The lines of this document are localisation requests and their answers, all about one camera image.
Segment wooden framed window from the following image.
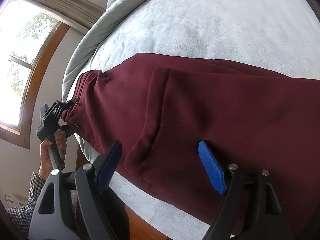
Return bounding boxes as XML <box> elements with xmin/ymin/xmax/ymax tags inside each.
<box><xmin>1</xmin><ymin>0</ymin><xmax>70</xmax><ymax>149</ymax></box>

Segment checkered sleeve left forearm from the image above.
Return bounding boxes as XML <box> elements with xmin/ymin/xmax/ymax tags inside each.
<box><xmin>6</xmin><ymin>172</ymin><xmax>46</xmax><ymax>237</ymax></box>

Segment white bed sheet mattress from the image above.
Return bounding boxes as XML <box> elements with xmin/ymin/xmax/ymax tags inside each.
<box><xmin>67</xmin><ymin>0</ymin><xmax>319</xmax><ymax>239</ymax></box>

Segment grey quilt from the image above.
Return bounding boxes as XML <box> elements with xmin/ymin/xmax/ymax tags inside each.
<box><xmin>62</xmin><ymin>0</ymin><xmax>147</xmax><ymax>102</ymax></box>

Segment beige curtain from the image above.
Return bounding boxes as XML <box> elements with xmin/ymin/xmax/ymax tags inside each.
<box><xmin>24</xmin><ymin>0</ymin><xmax>105</xmax><ymax>35</ymax></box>

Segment maroon pants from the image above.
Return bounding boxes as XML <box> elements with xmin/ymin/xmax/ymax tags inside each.
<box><xmin>62</xmin><ymin>54</ymin><xmax>319</xmax><ymax>236</ymax></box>

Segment person's left hand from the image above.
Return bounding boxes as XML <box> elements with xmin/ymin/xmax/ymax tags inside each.
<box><xmin>39</xmin><ymin>131</ymin><xmax>67</xmax><ymax>180</ymax></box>

